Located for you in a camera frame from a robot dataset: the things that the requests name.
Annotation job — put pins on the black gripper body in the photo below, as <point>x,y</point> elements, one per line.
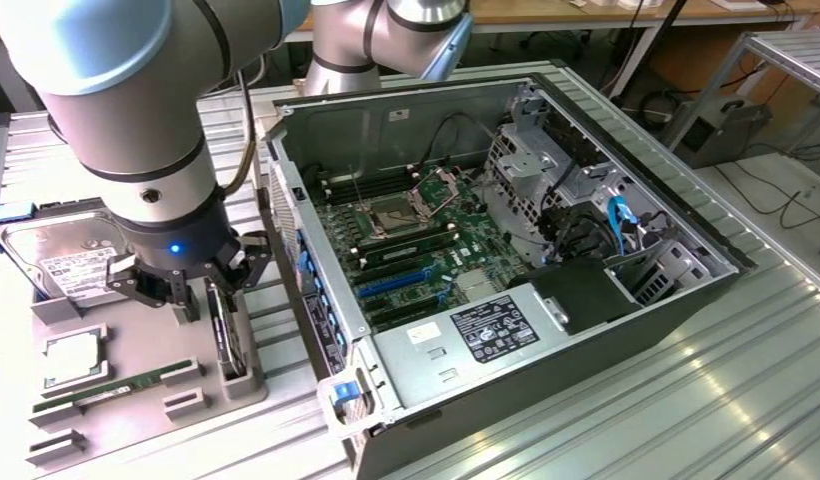
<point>177,245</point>

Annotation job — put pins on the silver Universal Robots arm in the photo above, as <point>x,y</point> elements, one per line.
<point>117,100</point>

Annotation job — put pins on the blue card retention tabs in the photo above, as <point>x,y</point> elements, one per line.
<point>324,300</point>

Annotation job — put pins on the silver hard disk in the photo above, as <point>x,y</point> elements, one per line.
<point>57,250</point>

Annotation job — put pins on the thin metal locking lever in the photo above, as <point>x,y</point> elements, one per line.
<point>363,192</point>

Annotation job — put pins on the silver CPU chip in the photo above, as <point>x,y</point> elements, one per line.
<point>74,361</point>

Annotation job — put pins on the long blue expansion slot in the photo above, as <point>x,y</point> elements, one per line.
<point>393,283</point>

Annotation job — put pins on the green RAM stick loose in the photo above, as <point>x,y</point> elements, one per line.
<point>110,388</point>

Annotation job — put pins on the CPU socket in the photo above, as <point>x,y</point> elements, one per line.
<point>396,218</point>

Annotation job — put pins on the installed green RAM stick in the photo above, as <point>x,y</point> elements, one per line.
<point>411,249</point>

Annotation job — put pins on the grey parts rack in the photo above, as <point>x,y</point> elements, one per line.
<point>150,415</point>

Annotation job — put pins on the black expansion slot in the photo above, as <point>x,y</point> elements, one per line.
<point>407,309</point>

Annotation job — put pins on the blue plastic clip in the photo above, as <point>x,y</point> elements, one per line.
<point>13,214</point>

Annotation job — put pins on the blue case latch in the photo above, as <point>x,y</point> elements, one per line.
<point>345,392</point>

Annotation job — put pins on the metal socket cover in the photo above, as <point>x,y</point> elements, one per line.
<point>439,186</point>

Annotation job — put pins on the grey power supply unit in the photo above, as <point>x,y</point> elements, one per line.
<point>424,365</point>

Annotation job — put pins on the silver chipset heat sink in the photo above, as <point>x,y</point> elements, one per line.
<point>479,290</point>

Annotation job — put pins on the green motherboard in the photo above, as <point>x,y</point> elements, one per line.
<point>483,240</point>

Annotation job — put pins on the tall metal disk bay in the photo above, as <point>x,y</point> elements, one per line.
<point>520,175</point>

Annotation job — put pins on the black plastic air shroud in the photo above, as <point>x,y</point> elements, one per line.
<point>577,290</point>

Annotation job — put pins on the low metal disk bay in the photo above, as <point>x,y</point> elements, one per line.
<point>677,272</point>

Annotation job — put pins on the open black PC case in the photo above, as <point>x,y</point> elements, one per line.
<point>671,340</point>

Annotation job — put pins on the wooden desk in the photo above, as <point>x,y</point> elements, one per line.
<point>584,17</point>

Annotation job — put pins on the grey box device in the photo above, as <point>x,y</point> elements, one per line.
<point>724,130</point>

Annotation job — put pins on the metal frame table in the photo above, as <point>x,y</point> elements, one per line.
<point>794,65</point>

